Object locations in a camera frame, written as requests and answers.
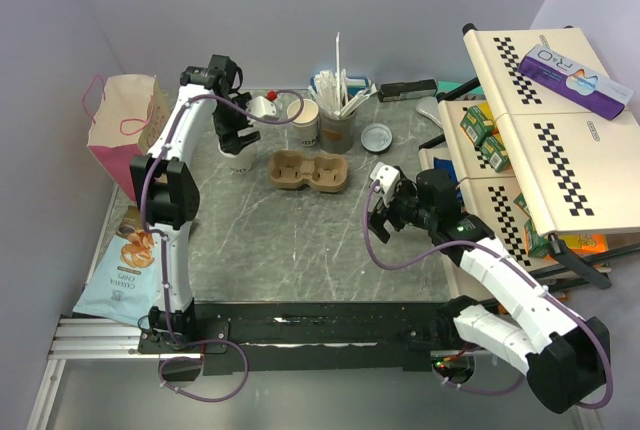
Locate tall wrapped straw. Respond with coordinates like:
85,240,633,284
335,32,343,109

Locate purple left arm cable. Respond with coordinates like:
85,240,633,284
139,89,306,404

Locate blue snack packet right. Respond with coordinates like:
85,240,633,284
433,157,458,183

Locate aluminium rail frame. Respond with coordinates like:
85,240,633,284
28,302,598,429

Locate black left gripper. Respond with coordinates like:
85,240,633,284
213,93,262,155

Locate purple white R&O box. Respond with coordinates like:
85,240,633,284
518,45,634,120

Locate green box upper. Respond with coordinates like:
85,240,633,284
460,102,497,148

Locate blue white box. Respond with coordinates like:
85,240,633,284
309,74,372,98

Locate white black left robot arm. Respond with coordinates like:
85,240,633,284
130,54,260,352

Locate green orange juice carton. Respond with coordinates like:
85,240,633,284
524,219,550,259

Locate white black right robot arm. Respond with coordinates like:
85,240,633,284
362,163,614,413

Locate stack of white paper cups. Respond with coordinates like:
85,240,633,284
287,99,319,147

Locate green box lower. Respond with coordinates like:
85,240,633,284
480,133,511,173

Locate black rectangular box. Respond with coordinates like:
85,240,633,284
377,79,438,102

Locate brown blue snack packet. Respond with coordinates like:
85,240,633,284
73,206,160,325

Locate pink white paper bag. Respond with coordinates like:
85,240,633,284
86,74,170,201

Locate white paper cup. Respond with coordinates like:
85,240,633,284
218,144,258,173

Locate brown pulp cup carrier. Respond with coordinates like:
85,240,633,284
268,150,349,193

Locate cream checkered folding board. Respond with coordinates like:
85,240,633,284
419,24,639,287

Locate bundle of wrapped straws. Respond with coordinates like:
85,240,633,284
308,70,377,119

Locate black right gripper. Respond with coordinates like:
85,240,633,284
362,179,436,244

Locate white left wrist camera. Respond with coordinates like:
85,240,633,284
247,95,278,121

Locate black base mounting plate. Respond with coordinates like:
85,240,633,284
138,302,465,376

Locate green box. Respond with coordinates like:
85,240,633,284
480,133,511,173
460,102,497,148

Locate grey straw holder cup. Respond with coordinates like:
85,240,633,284
319,109,357,154

